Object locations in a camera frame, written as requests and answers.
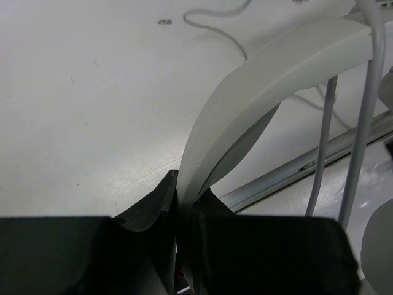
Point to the grey white headphones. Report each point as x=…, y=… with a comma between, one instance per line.
x=244, y=102

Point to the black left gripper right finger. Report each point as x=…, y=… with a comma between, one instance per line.
x=226, y=253

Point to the aluminium front rail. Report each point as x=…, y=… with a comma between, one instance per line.
x=302, y=166

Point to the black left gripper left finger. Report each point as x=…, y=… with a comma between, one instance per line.
x=132, y=253

